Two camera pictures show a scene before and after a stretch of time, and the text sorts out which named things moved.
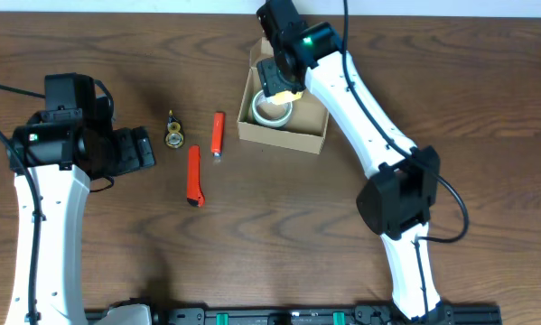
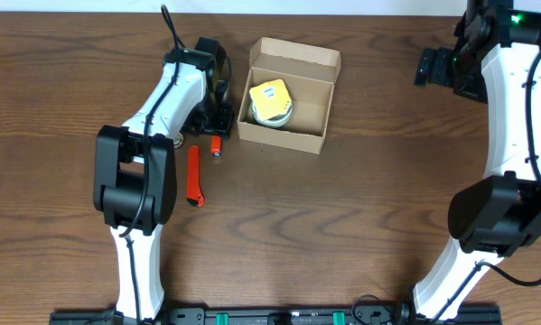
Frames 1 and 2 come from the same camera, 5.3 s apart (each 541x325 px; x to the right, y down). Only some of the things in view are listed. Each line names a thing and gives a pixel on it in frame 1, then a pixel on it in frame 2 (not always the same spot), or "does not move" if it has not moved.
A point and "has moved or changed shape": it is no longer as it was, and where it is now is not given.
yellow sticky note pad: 283,97 has moved or changed shape
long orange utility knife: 194,193 does not move
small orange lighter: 217,138 does not move
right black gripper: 275,80 → 433,68
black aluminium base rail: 340,315 does not move
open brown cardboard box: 306,128 does not move
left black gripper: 132,149 → 222,120
